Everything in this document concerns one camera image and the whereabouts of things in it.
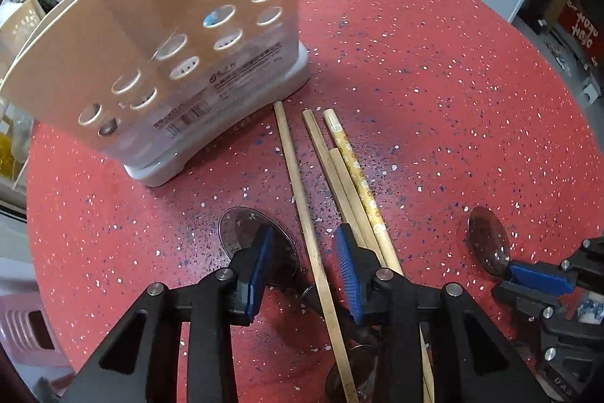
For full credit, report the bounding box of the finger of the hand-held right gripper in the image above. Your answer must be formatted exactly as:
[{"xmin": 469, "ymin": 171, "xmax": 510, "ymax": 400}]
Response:
[
  {"xmin": 510, "ymin": 238, "xmax": 604, "ymax": 296},
  {"xmin": 493, "ymin": 280, "xmax": 604, "ymax": 403}
]

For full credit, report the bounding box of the dark transparent plastic spoon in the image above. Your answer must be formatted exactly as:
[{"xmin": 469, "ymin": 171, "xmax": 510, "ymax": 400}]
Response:
[
  {"xmin": 325, "ymin": 343, "xmax": 379, "ymax": 403},
  {"xmin": 467, "ymin": 205, "xmax": 512, "ymax": 278},
  {"xmin": 218, "ymin": 207, "xmax": 378, "ymax": 344}
]

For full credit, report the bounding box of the white perforated plastic rack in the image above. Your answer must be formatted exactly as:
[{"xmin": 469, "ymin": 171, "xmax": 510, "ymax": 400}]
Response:
[{"xmin": 0, "ymin": 0, "xmax": 50, "ymax": 54}]

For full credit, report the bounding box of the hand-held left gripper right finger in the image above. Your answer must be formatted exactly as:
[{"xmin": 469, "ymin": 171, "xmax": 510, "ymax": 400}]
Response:
[{"xmin": 333, "ymin": 224, "xmax": 550, "ymax": 403}]

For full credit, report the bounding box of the plain wooden chopstick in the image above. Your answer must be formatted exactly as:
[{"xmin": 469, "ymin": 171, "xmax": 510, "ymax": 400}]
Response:
[
  {"xmin": 274, "ymin": 101, "xmax": 356, "ymax": 403},
  {"xmin": 329, "ymin": 149, "xmax": 385, "ymax": 255},
  {"xmin": 303, "ymin": 109, "xmax": 373, "ymax": 249}
]

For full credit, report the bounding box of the pink plastic stool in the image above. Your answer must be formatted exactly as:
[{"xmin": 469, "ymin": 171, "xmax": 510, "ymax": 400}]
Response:
[{"xmin": 0, "ymin": 278, "xmax": 71, "ymax": 385}]

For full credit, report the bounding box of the yellow packet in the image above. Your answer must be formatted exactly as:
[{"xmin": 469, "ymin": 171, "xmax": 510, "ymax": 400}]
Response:
[{"xmin": 0, "ymin": 131, "xmax": 22, "ymax": 183}]

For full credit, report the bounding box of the small white block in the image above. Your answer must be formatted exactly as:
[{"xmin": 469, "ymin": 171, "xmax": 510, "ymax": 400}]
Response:
[{"xmin": 582, "ymin": 73, "xmax": 604, "ymax": 106}]

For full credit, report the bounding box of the beige perforated utensil holder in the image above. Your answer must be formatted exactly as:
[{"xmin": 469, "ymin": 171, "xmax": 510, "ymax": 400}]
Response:
[{"xmin": 0, "ymin": 0, "xmax": 311, "ymax": 188}]

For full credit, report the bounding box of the red printed box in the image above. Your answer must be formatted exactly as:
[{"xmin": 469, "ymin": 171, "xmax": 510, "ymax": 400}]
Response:
[{"xmin": 559, "ymin": 0, "xmax": 604, "ymax": 59}]

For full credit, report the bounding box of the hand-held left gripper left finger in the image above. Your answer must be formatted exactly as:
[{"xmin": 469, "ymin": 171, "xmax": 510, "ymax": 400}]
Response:
[{"xmin": 71, "ymin": 224, "xmax": 277, "ymax": 403}]

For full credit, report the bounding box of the patterned wooden chopstick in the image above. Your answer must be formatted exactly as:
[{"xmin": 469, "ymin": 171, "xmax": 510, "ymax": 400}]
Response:
[{"xmin": 324, "ymin": 109, "xmax": 435, "ymax": 403}]

